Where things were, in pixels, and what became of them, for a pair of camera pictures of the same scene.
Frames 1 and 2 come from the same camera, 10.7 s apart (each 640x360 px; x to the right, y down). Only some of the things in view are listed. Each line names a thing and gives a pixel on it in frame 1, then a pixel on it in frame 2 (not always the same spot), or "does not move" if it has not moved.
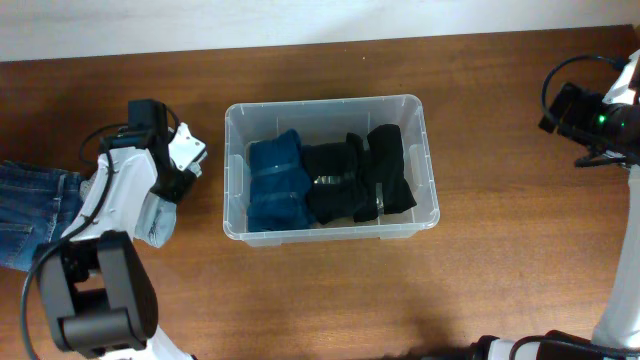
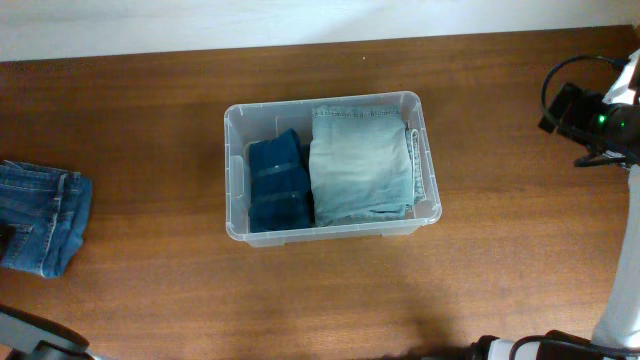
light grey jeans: (116, 197) -> (365, 164)
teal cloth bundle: (280, 185) does not move
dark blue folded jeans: (36, 204) does not move
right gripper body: (589, 124) does not move
